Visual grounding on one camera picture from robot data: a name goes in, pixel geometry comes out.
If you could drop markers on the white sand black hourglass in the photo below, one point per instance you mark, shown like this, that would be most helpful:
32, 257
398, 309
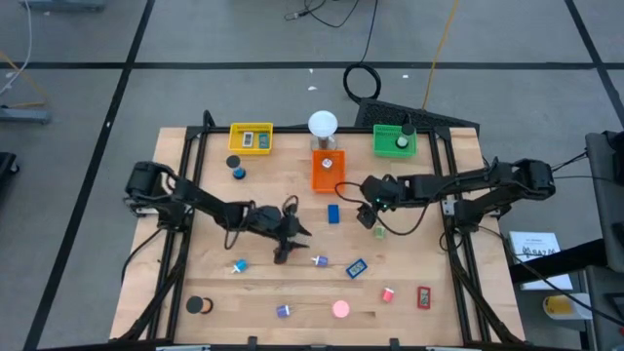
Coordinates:
408, 129

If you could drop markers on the blue rectangular plastic case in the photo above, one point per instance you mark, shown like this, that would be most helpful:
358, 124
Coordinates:
333, 213

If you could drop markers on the black framed digital thermometer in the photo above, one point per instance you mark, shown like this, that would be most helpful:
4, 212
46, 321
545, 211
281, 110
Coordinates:
366, 217

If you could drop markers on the grey floor stand base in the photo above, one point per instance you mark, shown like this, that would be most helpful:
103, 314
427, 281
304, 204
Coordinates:
24, 115

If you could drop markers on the green plastic basket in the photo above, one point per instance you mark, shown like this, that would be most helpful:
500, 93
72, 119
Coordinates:
385, 146

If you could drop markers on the white framed digital thermometer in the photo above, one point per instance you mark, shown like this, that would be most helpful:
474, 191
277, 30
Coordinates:
247, 139

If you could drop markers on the black aluminium table frame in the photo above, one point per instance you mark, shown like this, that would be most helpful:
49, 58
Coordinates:
287, 129

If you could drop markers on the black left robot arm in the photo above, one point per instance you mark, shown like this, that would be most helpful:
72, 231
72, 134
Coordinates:
195, 197

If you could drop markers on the white round lamp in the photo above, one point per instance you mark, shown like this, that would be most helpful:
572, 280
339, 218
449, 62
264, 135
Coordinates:
323, 123

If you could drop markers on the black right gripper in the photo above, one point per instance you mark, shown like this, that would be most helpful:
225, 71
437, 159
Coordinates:
392, 192

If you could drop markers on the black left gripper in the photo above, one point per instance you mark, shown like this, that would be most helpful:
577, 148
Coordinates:
270, 220

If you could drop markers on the yellow plastic basket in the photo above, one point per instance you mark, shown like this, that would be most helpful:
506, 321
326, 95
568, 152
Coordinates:
256, 149

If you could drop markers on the yellow tape roll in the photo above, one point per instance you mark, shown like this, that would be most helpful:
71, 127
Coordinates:
558, 306

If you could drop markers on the orange plastic basket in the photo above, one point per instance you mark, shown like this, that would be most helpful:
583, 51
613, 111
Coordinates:
324, 183

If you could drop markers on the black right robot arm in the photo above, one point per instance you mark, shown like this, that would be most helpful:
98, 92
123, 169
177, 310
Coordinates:
487, 180

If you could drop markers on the orange sand black hourglass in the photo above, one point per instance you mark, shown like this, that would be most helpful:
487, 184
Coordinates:
194, 304

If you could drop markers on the red framed digital thermometer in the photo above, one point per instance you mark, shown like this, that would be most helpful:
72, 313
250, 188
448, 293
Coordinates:
423, 298

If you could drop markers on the blue framed digital thermometer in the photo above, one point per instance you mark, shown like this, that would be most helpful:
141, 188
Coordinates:
356, 268

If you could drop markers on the purple and white wall charger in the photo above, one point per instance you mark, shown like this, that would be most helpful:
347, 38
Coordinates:
282, 311
321, 261

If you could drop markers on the cyan and white wall charger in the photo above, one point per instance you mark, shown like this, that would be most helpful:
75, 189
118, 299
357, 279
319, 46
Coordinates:
241, 265

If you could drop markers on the pink sand hourglass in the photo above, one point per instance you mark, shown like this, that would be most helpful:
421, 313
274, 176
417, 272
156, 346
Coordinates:
340, 309

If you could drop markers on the black perforated panel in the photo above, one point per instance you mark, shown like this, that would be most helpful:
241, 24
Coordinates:
390, 114

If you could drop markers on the white paper manual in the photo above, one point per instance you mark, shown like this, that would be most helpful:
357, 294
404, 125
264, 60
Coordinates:
534, 244

